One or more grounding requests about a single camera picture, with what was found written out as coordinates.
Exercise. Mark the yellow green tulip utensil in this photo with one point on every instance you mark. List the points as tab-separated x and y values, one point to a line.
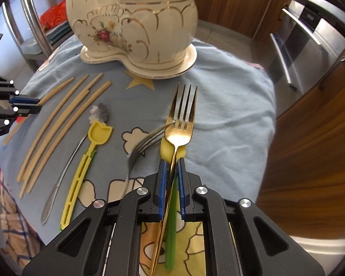
166	152

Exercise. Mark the silver flower-handled spoon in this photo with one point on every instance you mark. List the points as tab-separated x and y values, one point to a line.
98	112

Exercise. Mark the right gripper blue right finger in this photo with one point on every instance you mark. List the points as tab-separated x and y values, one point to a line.
181	187

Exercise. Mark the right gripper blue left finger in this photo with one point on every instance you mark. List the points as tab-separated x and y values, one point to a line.
163	176

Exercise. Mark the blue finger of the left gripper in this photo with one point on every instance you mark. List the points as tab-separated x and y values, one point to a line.
24	100
27	109

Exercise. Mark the metal storage rack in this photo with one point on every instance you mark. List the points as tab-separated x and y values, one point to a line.
35	43

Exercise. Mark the cream floral ceramic utensil holder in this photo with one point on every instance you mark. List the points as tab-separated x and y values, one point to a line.
151	38

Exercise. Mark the gold metal fork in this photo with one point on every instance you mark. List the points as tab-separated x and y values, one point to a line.
178	133

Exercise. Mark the stainless steel oven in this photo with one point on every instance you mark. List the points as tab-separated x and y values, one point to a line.
302	51

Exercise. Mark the plaid cloth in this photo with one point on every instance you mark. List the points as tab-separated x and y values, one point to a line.
21	242

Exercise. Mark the red plastic bag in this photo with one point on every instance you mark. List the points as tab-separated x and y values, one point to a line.
54	16

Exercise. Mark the silver metal fork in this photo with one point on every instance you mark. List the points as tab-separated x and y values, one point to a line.
145	143

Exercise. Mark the wooden kitchen cabinets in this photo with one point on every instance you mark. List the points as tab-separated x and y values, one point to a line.
273	130

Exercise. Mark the yellow tulip slotted utensil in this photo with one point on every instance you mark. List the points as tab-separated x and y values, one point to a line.
98	134

